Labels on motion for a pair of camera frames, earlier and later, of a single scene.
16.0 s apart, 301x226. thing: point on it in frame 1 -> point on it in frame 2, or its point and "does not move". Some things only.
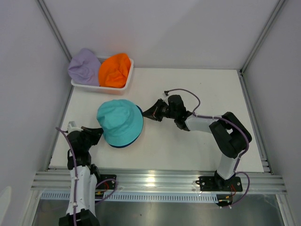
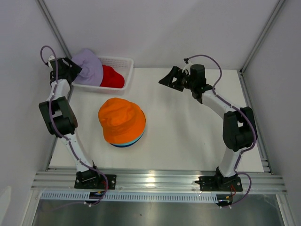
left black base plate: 106,181 does not move
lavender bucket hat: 84,68 does not move
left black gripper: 96,133 -> 75,69
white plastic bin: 104,90 does not move
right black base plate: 217,183 does not move
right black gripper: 154,112 -> 175,72
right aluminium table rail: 256,124 does not move
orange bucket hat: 114,71 -> 122,121
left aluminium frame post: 55,28 does not move
